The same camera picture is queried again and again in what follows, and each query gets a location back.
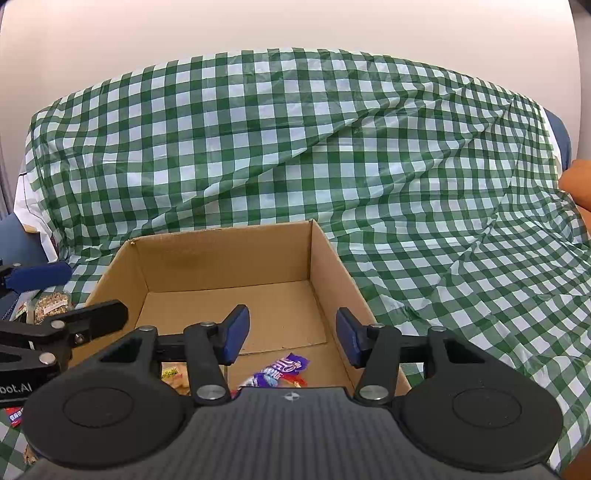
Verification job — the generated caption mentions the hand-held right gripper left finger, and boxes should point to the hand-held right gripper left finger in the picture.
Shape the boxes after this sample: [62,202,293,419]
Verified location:
[92,305,251,407]

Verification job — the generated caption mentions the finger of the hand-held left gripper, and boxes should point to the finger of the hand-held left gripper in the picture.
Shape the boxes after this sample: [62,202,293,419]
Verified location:
[0,300,129,352]
[0,261,71,298]

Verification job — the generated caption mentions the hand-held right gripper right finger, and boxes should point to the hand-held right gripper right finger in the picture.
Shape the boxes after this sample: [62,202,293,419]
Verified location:
[336,308,485,408]

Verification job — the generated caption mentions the round seed cake clear wrap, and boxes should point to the round seed cake clear wrap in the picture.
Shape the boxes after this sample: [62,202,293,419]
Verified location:
[33,291,73,325]

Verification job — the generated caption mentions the purple snack packet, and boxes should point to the purple snack packet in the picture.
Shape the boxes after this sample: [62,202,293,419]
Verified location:
[238,353,311,389]

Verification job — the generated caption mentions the cardboard box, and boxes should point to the cardboard box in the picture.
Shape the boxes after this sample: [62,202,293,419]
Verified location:
[69,220,411,402]

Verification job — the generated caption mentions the yellow green snack packet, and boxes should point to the yellow green snack packet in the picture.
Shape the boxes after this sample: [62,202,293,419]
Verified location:
[161,362,191,396]

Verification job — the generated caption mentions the white printed sheet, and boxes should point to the white printed sheet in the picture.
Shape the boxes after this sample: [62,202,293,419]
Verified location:
[13,175,62,260]

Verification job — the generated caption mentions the grey curtain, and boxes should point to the grey curtain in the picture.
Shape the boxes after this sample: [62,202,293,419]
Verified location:
[0,152,14,219]

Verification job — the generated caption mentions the green checked tablecloth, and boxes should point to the green checked tablecloth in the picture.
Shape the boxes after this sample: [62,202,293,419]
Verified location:
[0,46,591,480]

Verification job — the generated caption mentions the orange cushion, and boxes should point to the orange cushion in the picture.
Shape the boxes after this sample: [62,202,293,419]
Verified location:
[558,159,591,210]

